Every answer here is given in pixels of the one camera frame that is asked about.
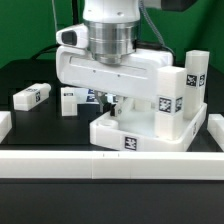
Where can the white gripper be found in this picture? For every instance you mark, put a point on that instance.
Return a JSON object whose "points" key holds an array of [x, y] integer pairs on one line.
{"points": [[135, 77]]}

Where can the white desk top tray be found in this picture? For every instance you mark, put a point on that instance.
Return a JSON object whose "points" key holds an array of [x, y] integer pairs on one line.
{"points": [[135, 132]]}

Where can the white front fence bar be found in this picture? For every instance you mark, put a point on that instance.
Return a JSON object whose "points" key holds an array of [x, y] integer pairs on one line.
{"points": [[111, 165]]}

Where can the white marker base bracket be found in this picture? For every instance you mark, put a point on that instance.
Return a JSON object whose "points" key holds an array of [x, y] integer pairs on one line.
{"points": [[85, 96]]}

